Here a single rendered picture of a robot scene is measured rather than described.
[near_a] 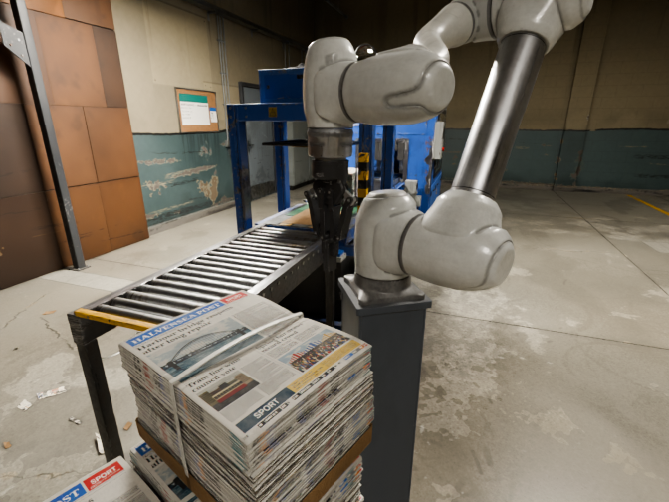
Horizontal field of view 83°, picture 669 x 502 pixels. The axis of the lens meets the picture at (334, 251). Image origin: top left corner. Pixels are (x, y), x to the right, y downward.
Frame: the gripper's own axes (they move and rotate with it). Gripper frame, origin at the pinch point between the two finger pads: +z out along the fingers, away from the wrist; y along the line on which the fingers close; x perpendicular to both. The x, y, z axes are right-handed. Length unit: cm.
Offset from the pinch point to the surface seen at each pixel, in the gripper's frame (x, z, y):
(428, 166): 348, 19, -138
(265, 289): 33, 38, -61
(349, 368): -16.1, 12.0, 17.4
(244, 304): -14.2, 10.3, -12.5
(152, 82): 208, -77, -464
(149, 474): -40, 35, -11
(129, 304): -8, 37, -90
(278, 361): -23.6, 10.7, 8.0
